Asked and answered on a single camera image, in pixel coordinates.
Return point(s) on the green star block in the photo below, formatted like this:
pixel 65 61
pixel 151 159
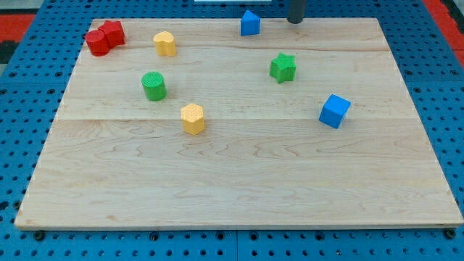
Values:
pixel 283 68

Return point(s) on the blue cube block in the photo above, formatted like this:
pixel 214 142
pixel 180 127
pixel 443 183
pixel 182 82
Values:
pixel 334 111

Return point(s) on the red star block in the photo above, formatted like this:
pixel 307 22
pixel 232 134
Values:
pixel 113 32

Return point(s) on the yellow hexagon block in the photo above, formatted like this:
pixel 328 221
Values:
pixel 192 117

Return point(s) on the light wooden board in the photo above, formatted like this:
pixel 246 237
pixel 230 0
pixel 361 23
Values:
pixel 116 161

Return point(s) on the green cylinder block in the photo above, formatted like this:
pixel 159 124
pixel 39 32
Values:
pixel 154 86

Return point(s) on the blue triangular prism block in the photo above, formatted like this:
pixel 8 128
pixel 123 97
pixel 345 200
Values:
pixel 249 24

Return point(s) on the yellow heart block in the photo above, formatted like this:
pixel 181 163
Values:
pixel 164 43

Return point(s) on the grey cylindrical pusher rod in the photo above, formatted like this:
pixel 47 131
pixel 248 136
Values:
pixel 296 12

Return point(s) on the red cylinder block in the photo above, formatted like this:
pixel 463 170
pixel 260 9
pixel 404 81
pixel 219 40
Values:
pixel 97 43

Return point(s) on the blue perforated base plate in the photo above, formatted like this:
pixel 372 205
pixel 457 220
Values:
pixel 425 44

